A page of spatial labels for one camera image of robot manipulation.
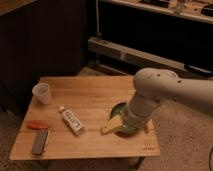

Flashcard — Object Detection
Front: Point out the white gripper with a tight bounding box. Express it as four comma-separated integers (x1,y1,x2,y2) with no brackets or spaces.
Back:
101,108,151,135

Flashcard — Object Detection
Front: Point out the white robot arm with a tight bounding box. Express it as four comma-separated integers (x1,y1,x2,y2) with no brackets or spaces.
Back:
100,68,213,135

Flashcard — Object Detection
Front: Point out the green bowl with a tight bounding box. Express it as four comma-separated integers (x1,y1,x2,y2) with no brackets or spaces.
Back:
110,102,137,136

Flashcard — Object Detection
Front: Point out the small clear plastic bottle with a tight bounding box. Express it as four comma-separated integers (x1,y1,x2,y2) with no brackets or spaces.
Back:
59,106,85,135

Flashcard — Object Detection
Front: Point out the wooden table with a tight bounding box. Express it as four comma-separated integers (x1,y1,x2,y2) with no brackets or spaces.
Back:
9,75,161,169

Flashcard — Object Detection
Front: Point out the grey rectangular block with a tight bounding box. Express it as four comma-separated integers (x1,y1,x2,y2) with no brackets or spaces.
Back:
31,129,49,155

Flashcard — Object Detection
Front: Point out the translucent plastic cup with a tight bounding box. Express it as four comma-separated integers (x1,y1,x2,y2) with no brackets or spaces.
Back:
32,83,52,105

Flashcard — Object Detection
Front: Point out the background shelf with items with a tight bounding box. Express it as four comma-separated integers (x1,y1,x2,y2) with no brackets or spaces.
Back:
99,0,213,24

